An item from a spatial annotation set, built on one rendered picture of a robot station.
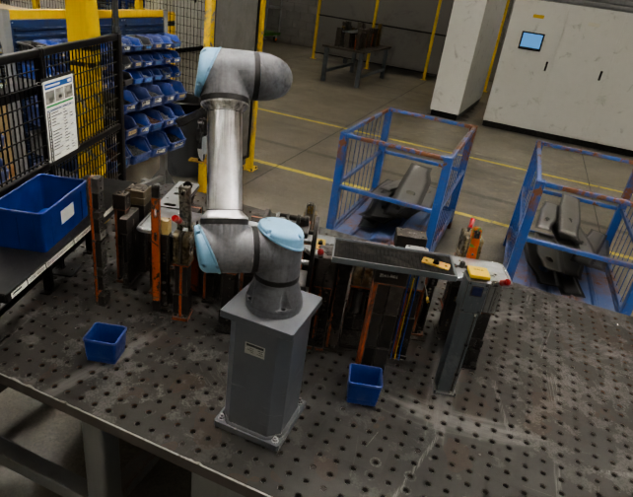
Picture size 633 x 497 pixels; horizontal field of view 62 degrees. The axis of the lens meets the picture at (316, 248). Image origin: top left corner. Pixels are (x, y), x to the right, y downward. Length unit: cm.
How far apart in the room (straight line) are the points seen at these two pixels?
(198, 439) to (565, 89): 867
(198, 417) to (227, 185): 72
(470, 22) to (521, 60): 101
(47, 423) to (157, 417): 111
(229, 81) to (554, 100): 854
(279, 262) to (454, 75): 849
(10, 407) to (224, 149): 187
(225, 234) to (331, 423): 71
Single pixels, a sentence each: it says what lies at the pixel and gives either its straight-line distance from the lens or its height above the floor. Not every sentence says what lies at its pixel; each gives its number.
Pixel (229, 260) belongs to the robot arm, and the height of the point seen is 126.
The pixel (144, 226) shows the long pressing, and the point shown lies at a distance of 203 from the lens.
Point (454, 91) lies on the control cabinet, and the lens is 965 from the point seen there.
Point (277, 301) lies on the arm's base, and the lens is 134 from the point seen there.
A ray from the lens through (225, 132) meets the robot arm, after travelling 130.
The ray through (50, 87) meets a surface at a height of 142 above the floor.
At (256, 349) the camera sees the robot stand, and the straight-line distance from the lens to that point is 140.
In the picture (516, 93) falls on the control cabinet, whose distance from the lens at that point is 960.
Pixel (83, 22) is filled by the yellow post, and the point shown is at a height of 160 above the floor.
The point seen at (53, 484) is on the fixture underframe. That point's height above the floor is 21.
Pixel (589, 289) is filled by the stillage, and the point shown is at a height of 16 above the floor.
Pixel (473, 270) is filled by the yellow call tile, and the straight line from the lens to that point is 167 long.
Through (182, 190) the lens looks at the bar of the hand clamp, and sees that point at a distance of 180.
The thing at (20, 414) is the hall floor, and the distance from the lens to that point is 279.
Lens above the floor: 188
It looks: 27 degrees down
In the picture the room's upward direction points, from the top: 8 degrees clockwise
